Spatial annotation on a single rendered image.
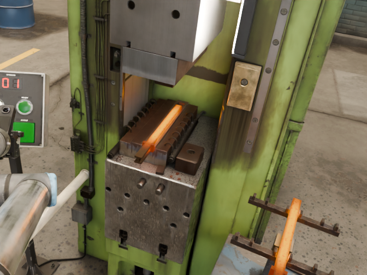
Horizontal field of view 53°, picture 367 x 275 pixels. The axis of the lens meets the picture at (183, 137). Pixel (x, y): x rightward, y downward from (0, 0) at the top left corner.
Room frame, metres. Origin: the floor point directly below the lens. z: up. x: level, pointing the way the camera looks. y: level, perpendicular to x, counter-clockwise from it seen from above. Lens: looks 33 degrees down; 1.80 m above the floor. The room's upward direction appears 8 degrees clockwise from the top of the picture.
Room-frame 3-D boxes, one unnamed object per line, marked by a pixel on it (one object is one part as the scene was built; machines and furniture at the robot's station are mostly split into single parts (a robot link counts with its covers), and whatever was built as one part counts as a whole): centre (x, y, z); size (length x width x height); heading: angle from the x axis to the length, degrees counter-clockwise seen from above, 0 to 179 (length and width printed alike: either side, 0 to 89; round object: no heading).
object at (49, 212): (1.16, 0.51, 0.62); 0.44 x 0.05 x 0.05; 166
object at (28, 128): (1.11, 0.59, 1.01); 0.07 x 0.05 x 0.07; 101
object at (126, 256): (1.36, 0.04, 0.23); 0.55 x 0.37 x 0.47; 166
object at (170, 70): (1.36, 0.10, 1.32); 0.42 x 0.20 x 0.10; 166
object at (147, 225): (1.36, 0.04, 0.69); 0.56 x 0.38 x 0.45; 166
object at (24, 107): (1.15, 0.60, 1.09); 0.05 x 0.03 x 0.04; 76
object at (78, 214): (1.36, 0.47, 0.36); 0.09 x 0.07 x 0.12; 76
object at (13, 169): (1.22, 0.71, 0.54); 0.04 x 0.04 x 1.08; 76
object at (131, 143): (1.36, 0.10, 0.96); 0.42 x 0.20 x 0.09; 166
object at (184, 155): (1.18, -0.04, 0.95); 0.12 x 0.08 x 0.06; 166
